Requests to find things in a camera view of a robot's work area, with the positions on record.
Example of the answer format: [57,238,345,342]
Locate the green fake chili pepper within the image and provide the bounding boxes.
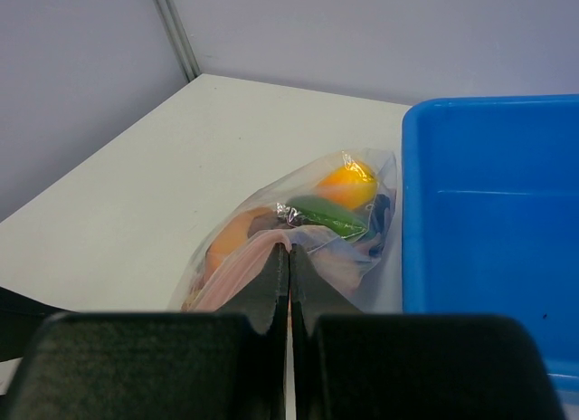
[286,195,367,240]

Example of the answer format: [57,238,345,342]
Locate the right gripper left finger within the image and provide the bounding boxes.
[1,244,290,419]

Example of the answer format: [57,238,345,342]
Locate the blue plastic bin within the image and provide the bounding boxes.
[402,94,578,393]

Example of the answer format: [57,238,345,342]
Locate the left aluminium frame post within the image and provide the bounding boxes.
[153,0,202,82]

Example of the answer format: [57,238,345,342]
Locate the orange papaya slice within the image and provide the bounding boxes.
[204,207,273,282]

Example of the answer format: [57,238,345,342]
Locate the clear zip top bag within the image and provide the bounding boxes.
[169,148,397,311]

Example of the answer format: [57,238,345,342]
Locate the yellow fake mango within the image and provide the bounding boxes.
[316,161,378,210]

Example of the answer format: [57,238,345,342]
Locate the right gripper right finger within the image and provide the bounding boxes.
[289,246,565,419]

